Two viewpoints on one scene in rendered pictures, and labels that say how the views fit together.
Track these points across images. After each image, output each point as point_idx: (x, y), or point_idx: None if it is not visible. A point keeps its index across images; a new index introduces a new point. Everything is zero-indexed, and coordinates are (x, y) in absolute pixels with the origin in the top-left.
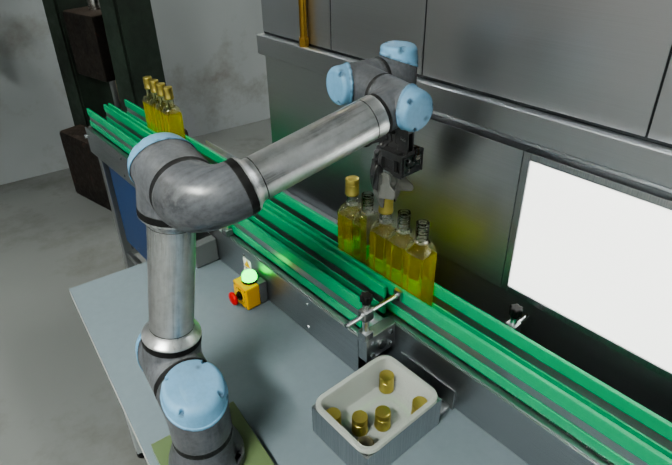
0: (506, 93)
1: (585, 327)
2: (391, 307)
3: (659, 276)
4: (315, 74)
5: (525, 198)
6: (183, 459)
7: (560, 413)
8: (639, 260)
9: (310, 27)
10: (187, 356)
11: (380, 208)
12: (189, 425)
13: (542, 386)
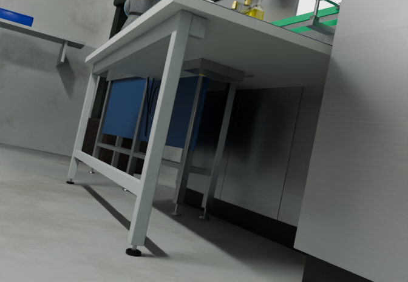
0: None
1: None
2: None
3: None
4: None
5: None
6: (131, 16)
7: (298, 26)
8: None
9: None
10: None
11: (244, 2)
12: None
13: (292, 19)
